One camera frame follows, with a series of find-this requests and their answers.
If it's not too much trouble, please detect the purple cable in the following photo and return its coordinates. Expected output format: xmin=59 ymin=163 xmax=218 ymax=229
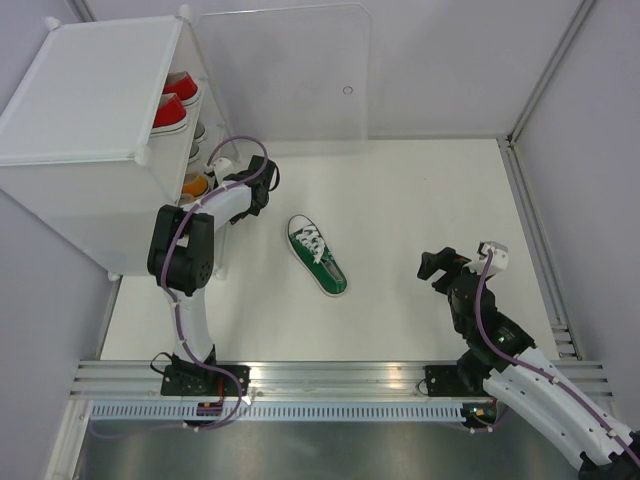
xmin=472 ymin=252 xmax=640 ymax=451
xmin=89 ymin=135 xmax=271 ymax=441

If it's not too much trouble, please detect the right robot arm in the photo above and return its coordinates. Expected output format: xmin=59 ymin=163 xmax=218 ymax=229
xmin=417 ymin=241 xmax=639 ymax=479

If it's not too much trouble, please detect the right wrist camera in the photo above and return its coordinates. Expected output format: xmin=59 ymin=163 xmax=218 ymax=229
xmin=478 ymin=241 xmax=509 ymax=276

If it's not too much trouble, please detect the orange sneaker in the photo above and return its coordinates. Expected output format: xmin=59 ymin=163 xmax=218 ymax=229
xmin=181 ymin=172 xmax=209 ymax=198
xmin=178 ymin=193 xmax=196 ymax=206

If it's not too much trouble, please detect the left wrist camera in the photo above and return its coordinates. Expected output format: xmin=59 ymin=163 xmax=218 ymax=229
xmin=204 ymin=157 xmax=236 ymax=189

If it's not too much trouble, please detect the white slotted cable duct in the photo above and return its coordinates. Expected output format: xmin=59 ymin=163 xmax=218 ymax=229
xmin=91 ymin=401 xmax=465 ymax=423

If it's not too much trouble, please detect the transparent cabinet door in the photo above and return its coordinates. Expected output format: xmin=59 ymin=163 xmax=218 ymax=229
xmin=195 ymin=3 xmax=372 ymax=154

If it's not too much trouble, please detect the aluminium mounting rail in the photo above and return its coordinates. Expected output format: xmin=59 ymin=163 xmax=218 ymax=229
xmin=69 ymin=360 xmax=614 ymax=401

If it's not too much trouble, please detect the white plastic shoe cabinet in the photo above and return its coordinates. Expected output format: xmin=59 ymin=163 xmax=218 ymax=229
xmin=1 ymin=15 xmax=228 ymax=275

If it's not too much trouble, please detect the red sneaker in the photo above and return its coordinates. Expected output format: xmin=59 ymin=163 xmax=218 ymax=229
xmin=163 ymin=71 xmax=201 ymax=107
xmin=150 ymin=93 xmax=187 ymax=136

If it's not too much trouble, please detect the aluminium corner frame left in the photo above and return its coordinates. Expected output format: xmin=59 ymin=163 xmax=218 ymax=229
xmin=66 ymin=0 xmax=96 ymax=23

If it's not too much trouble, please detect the green sneaker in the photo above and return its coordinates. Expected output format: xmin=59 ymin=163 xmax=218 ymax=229
xmin=286 ymin=214 xmax=348 ymax=297

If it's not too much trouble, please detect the grey sneaker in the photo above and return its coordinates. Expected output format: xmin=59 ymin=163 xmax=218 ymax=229
xmin=194 ymin=120 xmax=207 ymax=143
xmin=188 ymin=141 xmax=200 ymax=164

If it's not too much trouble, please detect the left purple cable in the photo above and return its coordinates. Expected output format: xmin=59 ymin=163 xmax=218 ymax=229
xmin=89 ymin=135 xmax=271 ymax=441

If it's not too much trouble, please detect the aluminium corner frame right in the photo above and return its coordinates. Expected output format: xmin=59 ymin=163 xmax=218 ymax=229
xmin=496 ymin=1 xmax=598 ymax=363

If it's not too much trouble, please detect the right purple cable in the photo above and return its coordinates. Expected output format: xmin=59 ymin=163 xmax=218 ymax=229
xmin=472 ymin=252 xmax=640 ymax=451

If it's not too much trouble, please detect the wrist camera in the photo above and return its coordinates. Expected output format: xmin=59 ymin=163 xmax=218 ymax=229
xmin=204 ymin=157 xmax=236 ymax=189
xmin=478 ymin=241 xmax=509 ymax=276

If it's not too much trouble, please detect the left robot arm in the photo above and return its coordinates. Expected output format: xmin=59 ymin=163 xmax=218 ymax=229
xmin=147 ymin=156 xmax=280 ymax=398

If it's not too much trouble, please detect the aluminium corner frame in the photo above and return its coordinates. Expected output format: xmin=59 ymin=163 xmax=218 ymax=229
xmin=496 ymin=1 xmax=598 ymax=363
xmin=66 ymin=0 xmax=96 ymax=23

